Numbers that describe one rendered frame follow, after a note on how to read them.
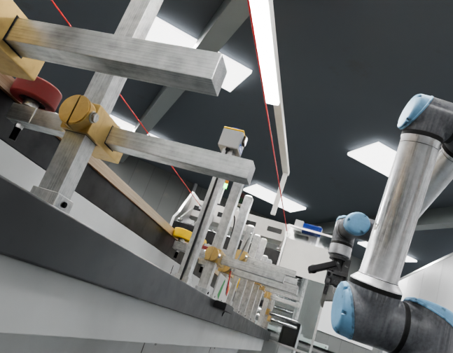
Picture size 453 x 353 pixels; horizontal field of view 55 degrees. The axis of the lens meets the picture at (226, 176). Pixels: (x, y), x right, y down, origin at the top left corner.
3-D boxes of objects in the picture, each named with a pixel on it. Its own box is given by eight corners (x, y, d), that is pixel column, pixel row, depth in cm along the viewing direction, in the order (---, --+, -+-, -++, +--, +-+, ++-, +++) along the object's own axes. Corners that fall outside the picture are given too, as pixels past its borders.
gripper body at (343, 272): (344, 288, 171) (351, 258, 175) (323, 281, 173) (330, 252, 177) (342, 291, 178) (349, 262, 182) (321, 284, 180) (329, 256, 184)
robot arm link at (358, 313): (394, 361, 117) (475, 99, 121) (332, 339, 118) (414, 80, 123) (377, 343, 132) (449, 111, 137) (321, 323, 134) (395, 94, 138)
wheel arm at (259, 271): (283, 286, 157) (286, 274, 158) (282, 284, 153) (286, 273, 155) (173, 251, 168) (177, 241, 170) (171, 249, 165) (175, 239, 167)
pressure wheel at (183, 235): (178, 260, 171) (188, 232, 174) (188, 262, 164) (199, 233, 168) (161, 253, 167) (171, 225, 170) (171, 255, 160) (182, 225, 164)
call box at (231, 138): (239, 160, 147) (246, 139, 149) (237, 150, 140) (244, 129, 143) (220, 155, 149) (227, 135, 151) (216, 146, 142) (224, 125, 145)
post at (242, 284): (234, 324, 223) (261, 236, 237) (232, 324, 219) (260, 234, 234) (227, 322, 224) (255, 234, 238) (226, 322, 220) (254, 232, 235)
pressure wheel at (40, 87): (-13, 123, 69) (21, 64, 73) (-13, 133, 76) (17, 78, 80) (37, 146, 72) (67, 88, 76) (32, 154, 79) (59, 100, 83)
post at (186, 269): (190, 286, 132) (236, 155, 146) (185, 284, 128) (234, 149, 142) (176, 281, 134) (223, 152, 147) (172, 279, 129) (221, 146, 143)
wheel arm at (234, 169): (248, 191, 65) (256, 166, 67) (245, 183, 62) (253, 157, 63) (14, 130, 77) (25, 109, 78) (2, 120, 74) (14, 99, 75)
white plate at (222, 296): (225, 306, 186) (232, 283, 189) (213, 299, 162) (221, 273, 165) (223, 305, 186) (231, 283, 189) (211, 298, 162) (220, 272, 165)
